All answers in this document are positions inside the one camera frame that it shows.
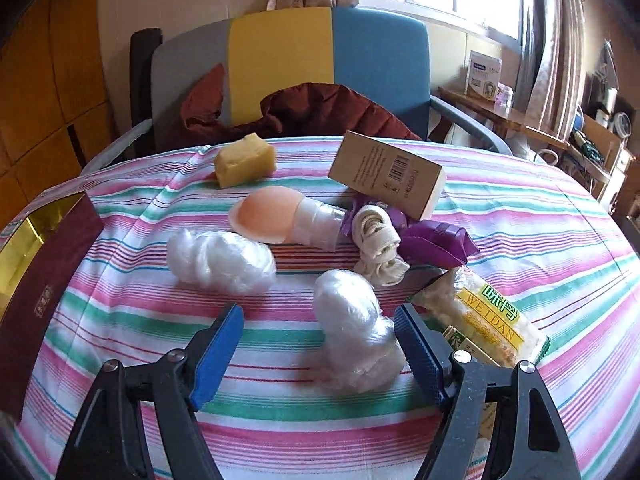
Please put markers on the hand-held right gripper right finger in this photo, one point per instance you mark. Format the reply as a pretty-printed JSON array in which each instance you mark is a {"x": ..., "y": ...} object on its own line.
[{"x": 417, "y": 355}]

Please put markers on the brown cardboard box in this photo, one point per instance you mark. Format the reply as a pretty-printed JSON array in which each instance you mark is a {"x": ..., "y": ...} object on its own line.
[{"x": 385, "y": 170}]

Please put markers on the grey yellow blue armchair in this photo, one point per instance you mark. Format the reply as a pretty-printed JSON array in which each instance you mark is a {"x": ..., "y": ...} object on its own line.
[{"x": 280, "y": 50}]

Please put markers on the yellow green snack packet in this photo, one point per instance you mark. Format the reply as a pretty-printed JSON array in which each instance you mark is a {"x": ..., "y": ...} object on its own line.
[{"x": 480, "y": 310}]

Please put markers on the yellow sponge block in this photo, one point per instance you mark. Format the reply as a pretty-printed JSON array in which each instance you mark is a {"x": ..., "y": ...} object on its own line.
[{"x": 245, "y": 160}]

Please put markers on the white plastic bag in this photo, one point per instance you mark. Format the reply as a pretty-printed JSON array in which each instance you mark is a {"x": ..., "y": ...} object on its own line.
[
  {"x": 220, "y": 260},
  {"x": 355, "y": 325}
]

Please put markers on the pink striped curtain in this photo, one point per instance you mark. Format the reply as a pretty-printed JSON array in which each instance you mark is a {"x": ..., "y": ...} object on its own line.
[{"x": 555, "y": 50}]

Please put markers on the small white jar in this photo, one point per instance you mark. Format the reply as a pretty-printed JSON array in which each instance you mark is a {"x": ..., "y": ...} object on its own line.
[{"x": 505, "y": 95}]

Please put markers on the maroon gift box gold lining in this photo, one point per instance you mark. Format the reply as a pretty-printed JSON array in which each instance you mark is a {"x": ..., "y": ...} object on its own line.
[{"x": 45, "y": 285}]

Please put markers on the black upright post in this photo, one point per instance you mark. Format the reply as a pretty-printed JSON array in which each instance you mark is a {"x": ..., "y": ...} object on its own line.
[{"x": 142, "y": 75}]

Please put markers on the cream cloth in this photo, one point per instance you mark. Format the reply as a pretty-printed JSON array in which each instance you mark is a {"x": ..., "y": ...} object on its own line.
[{"x": 375, "y": 240}]

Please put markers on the wooden wardrobe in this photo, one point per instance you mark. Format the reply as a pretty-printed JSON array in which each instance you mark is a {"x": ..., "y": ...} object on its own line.
[{"x": 50, "y": 85}]

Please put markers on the white printed carton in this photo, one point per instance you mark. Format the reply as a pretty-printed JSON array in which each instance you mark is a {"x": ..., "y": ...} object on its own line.
[{"x": 482, "y": 75}]

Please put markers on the peach silicone cover clear cup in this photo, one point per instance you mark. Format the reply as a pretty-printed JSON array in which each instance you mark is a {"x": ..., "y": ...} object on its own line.
[{"x": 270, "y": 215}]

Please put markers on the maroon padded jacket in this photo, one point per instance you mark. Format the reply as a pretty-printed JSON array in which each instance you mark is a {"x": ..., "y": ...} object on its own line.
[{"x": 320, "y": 110}]

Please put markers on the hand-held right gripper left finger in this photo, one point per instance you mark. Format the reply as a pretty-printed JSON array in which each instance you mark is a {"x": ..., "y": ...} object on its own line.
[{"x": 220, "y": 355}]

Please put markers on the wooden side desk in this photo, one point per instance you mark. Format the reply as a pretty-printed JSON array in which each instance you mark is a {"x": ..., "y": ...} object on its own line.
[{"x": 500, "y": 115}]

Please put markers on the open cardboard storage box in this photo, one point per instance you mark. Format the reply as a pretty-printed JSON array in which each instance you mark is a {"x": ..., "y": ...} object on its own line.
[{"x": 600, "y": 145}]

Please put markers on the striped tablecloth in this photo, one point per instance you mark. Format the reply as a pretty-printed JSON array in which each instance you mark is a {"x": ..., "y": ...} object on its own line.
[{"x": 300, "y": 425}]

